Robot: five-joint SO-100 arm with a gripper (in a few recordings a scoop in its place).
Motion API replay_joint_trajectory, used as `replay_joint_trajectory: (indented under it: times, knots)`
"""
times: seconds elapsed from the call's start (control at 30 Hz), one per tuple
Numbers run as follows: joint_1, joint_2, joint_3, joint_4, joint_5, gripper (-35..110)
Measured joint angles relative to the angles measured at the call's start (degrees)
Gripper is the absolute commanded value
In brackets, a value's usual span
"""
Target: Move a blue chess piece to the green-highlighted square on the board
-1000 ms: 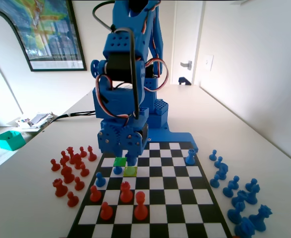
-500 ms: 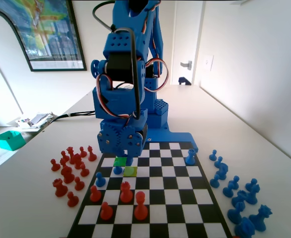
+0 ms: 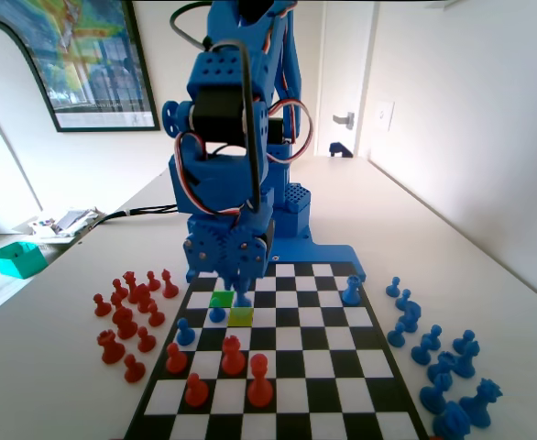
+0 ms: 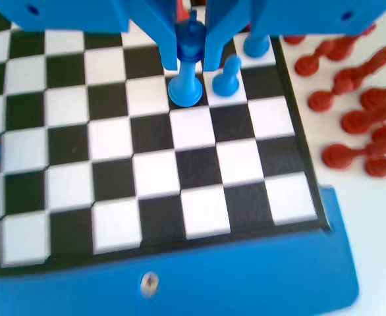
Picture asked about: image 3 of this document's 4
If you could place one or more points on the blue chess king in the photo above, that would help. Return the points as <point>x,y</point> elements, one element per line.
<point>243,300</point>

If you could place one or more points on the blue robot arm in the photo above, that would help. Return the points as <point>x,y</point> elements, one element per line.
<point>222,73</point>

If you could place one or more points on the blue chess pawn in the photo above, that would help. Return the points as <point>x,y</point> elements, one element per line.
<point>184,334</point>
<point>467,339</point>
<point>392,289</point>
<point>216,314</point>
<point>397,337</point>
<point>403,302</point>

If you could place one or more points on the red chess pawn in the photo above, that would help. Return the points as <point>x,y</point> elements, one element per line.
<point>196,392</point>
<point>176,359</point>
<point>145,342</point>
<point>155,316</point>
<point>153,282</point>
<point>134,371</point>
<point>102,308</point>
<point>169,286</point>

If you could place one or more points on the red chess rook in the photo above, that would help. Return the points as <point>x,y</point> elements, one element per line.
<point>110,350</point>
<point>233,359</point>

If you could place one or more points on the red chess piece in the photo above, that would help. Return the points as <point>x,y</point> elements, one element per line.
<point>119,288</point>
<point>116,300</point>
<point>124,325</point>
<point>130,282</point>
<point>143,298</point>

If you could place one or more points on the blue chess piece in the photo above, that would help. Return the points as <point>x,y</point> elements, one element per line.
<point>442,366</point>
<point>435,394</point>
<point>452,421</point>
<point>462,365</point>
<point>426,350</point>
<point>410,318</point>

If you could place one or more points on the blue chess queen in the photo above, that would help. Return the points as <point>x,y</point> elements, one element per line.
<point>481,403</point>

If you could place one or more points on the red pawn on board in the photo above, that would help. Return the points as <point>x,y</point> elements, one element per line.
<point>259,385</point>

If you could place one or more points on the black white chessboard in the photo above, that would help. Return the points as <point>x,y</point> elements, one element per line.
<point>323,366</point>

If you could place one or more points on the pile of papers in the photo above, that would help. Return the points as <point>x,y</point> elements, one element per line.
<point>67,222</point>

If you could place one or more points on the small blue printed part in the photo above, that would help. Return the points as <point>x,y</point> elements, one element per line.
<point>339,150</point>

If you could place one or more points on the teal open box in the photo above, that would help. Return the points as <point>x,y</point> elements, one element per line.
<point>16,261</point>

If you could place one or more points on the black framed poster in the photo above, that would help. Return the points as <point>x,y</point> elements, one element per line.
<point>94,59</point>

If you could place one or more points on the white door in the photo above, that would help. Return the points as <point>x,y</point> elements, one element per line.
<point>346,69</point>

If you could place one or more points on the blue base plate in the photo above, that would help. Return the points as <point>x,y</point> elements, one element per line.
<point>323,254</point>

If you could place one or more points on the white wall switch plate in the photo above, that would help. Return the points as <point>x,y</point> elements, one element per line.
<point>384,115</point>

